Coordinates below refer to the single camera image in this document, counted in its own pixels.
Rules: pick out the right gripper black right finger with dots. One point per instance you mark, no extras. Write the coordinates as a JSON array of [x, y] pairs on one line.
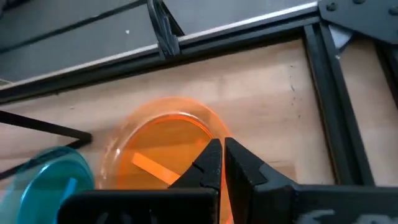
[[264, 202]]

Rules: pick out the orange translucent plastic plate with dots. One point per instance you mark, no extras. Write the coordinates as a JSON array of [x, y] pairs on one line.
[[161, 140]]

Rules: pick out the teal translucent plastic plate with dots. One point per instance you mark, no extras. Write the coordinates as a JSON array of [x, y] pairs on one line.
[[46, 193]]

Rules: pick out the black aluminium rig frame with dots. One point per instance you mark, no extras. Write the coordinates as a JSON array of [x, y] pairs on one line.
[[329, 93]]

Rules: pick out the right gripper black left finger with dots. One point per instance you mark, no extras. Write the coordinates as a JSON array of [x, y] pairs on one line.
[[199, 202]]

